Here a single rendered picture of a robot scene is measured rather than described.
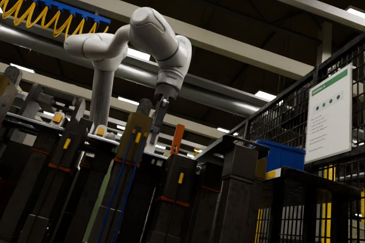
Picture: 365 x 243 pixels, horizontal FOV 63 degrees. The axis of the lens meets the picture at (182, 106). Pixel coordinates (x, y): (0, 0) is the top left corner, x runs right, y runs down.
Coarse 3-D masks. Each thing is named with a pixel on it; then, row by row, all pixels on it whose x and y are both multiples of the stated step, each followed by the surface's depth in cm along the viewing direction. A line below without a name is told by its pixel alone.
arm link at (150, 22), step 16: (144, 16) 88; (160, 16) 91; (128, 32) 99; (144, 32) 89; (160, 32) 91; (96, 48) 127; (112, 48) 116; (144, 48) 96; (160, 48) 94; (176, 48) 99
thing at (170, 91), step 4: (156, 88) 101; (160, 88) 100; (164, 88) 99; (168, 88) 99; (172, 88) 100; (156, 92) 100; (160, 92) 99; (164, 92) 99; (168, 92) 99; (172, 92) 100; (176, 92) 101; (156, 96) 101; (160, 96) 100; (164, 96) 98; (168, 96) 98; (172, 96) 99; (176, 96) 102; (160, 100) 101; (168, 100) 102; (172, 100) 101
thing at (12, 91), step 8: (0, 80) 70; (8, 80) 71; (0, 88) 69; (8, 88) 72; (16, 88) 76; (0, 96) 69; (8, 96) 73; (0, 104) 70; (8, 104) 74; (0, 112) 71; (0, 120) 73
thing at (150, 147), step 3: (150, 132) 95; (150, 135) 95; (156, 135) 95; (150, 138) 94; (156, 138) 95; (147, 141) 94; (156, 141) 94; (147, 144) 93; (150, 144) 94; (153, 144) 94; (147, 147) 93; (150, 147) 93; (153, 147) 93; (147, 150) 93; (150, 150) 93; (153, 150) 93
